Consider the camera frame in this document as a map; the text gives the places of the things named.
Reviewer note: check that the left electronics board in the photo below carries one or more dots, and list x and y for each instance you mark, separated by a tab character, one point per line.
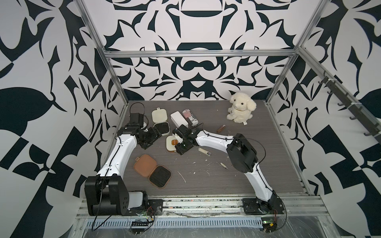
139	226

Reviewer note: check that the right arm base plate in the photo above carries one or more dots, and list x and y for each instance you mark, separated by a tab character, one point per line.
254	206

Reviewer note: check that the small clipper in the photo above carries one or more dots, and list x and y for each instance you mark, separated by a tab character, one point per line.
224	166

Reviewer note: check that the flag pattern can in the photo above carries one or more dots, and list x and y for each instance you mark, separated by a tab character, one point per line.
190	117

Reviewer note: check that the cream nail clipper case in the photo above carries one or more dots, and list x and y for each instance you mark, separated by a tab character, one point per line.
172	141

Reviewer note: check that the cream case far left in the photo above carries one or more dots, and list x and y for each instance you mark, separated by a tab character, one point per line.
160	119

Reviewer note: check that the brown nail clipper case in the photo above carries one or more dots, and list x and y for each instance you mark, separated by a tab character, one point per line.
147	167

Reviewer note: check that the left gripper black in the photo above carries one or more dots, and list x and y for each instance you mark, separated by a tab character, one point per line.
155	135

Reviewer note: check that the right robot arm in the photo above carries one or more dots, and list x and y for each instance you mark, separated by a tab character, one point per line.
241	153

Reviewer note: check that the wall hook rack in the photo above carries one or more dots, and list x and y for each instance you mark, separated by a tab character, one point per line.
359	112

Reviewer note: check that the electronics board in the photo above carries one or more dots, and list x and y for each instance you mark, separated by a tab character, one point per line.
269	225
139	226

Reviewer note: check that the right electronics board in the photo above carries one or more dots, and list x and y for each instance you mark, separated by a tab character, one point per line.
269	225

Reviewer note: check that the white plush dog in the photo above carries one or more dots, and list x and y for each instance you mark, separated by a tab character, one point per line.
242	107

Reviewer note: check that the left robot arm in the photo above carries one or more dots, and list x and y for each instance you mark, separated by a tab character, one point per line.
106	193

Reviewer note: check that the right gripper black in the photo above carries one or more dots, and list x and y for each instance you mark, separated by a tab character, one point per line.
179	149

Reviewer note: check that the aluminium front rail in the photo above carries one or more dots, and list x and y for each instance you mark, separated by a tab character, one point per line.
231	205

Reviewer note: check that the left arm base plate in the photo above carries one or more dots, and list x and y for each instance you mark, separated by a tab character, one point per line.
153	207

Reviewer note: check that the white rectangular box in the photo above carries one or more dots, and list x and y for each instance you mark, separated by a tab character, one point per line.
178	120

